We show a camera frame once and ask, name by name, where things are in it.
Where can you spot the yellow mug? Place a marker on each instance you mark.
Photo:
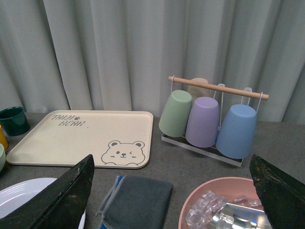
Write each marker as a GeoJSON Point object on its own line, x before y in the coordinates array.
{"type": "Point", "coordinates": [3, 140]}

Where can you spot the dark green mug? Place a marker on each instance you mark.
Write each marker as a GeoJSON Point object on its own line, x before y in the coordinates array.
{"type": "Point", "coordinates": [14, 121]}

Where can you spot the beige plastic cup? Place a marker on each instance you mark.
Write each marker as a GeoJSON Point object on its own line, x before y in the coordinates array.
{"type": "Point", "coordinates": [196, 92]}

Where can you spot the cream bear serving tray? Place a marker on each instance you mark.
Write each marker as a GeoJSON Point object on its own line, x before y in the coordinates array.
{"type": "Point", "coordinates": [115, 139]}

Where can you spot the grey curtain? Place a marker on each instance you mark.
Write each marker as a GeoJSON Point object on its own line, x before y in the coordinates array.
{"type": "Point", "coordinates": [118, 54]}

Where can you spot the blue plastic cup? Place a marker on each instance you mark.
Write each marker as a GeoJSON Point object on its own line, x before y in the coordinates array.
{"type": "Point", "coordinates": [237, 132]}

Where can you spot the pink bowl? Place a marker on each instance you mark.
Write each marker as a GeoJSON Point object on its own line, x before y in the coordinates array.
{"type": "Point", "coordinates": [229, 187]}

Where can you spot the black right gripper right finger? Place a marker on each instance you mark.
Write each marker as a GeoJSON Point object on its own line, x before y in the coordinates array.
{"type": "Point", "coordinates": [281, 195]}

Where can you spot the clear ice cubes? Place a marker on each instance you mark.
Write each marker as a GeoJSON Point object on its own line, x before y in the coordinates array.
{"type": "Point", "coordinates": [202, 211]}

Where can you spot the metal scoop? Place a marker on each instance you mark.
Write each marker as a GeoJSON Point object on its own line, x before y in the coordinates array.
{"type": "Point", "coordinates": [233, 216]}

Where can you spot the light green bowl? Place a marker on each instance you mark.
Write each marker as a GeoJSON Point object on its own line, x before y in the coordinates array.
{"type": "Point", "coordinates": [2, 157]}

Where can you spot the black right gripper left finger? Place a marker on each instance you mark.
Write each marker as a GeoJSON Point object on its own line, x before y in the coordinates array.
{"type": "Point", "coordinates": [60, 205]}

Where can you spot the grey folded cloth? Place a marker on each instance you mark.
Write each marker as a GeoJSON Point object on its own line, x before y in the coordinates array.
{"type": "Point", "coordinates": [135, 202]}

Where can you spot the green plastic cup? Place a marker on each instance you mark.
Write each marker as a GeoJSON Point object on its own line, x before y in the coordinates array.
{"type": "Point", "coordinates": [175, 114]}

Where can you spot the purple plastic cup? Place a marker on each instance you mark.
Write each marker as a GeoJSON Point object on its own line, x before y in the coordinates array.
{"type": "Point", "coordinates": [202, 126]}

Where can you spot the white ribbed plate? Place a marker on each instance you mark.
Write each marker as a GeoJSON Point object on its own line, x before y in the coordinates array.
{"type": "Point", "coordinates": [13, 197]}

